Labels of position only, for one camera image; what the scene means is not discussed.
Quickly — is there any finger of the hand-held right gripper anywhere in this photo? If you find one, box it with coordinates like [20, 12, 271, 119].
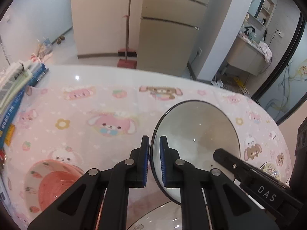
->
[213, 149, 304, 217]

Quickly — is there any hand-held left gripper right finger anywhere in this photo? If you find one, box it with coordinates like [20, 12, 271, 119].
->
[159, 136, 280, 230]

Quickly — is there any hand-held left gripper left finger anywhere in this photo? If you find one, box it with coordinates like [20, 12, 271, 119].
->
[27, 135, 150, 230]

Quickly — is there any cream plate with cartoon rim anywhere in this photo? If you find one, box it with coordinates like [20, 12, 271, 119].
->
[125, 199, 267, 230]

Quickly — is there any pink strawberry print bowl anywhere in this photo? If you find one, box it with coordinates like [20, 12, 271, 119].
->
[24, 159, 85, 215]

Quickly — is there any pink cartoon print tablecloth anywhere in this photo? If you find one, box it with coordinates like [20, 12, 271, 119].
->
[5, 84, 292, 230]

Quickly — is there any black framed glass door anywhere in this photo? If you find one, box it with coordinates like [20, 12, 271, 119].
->
[251, 12, 307, 125]

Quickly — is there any beige vanity cabinet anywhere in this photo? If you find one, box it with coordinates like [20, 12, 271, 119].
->
[227, 35, 269, 76]

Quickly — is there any white towel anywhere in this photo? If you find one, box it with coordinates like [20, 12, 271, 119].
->
[258, 41, 273, 63]

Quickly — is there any beige refrigerator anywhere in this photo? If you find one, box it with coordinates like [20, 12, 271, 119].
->
[138, 0, 215, 77]

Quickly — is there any red broom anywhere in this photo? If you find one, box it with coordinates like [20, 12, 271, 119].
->
[117, 0, 138, 58]

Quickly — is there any black faucet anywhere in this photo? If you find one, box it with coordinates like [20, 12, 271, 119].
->
[243, 25, 256, 39]

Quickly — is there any stack of books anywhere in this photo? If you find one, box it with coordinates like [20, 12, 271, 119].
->
[0, 61, 50, 149]

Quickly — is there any plastic bag of snacks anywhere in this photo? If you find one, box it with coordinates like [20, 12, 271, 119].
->
[36, 37, 53, 59]

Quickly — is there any mirror wall cabinet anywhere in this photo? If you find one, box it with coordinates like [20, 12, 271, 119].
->
[248, 0, 275, 29]

